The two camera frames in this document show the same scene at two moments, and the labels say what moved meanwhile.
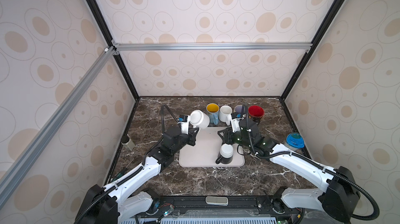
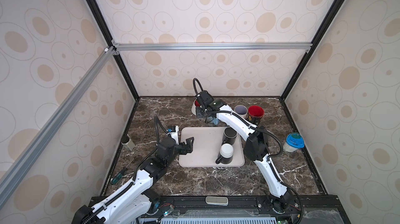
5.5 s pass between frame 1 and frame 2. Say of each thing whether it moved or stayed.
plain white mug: moved
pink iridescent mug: stayed
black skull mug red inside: stayed
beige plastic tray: stayed
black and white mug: stayed
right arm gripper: moved
